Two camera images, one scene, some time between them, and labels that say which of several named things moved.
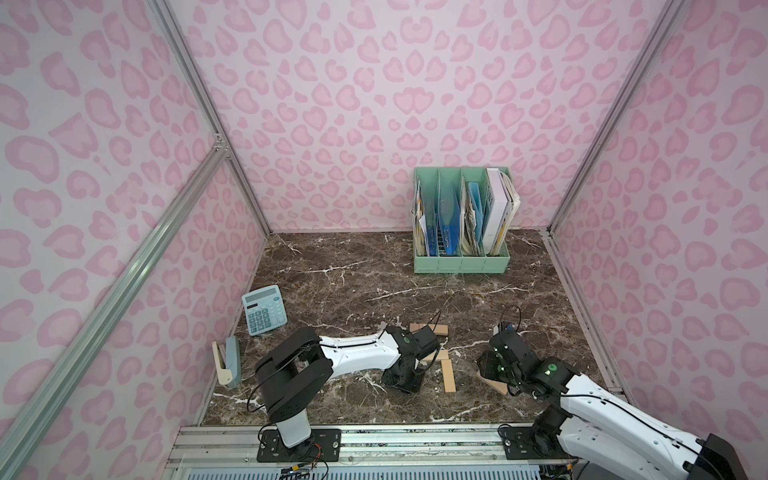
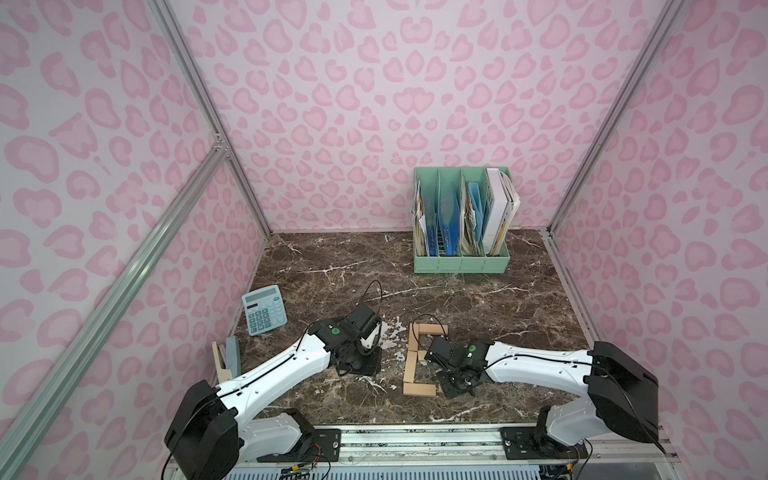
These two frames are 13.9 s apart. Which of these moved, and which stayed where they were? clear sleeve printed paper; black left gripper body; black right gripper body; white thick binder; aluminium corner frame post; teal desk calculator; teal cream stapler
Moved: black left gripper body; black right gripper body
Stayed: aluminium corner frame post; white thick binder; teal cream stapler; teal desk calculator; clear sleeve printed paper
